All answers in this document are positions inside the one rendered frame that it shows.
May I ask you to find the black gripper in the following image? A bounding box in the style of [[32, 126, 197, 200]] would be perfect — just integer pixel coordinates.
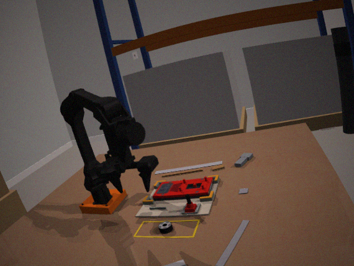
[[96, 144, 159, 193]]

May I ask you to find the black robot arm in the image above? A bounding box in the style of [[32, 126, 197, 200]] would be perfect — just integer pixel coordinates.
[[60, 88, 145, 204]]

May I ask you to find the black wheel with grey hub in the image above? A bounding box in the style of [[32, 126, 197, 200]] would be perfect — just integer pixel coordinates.
[[158, 221, 173, 234]]

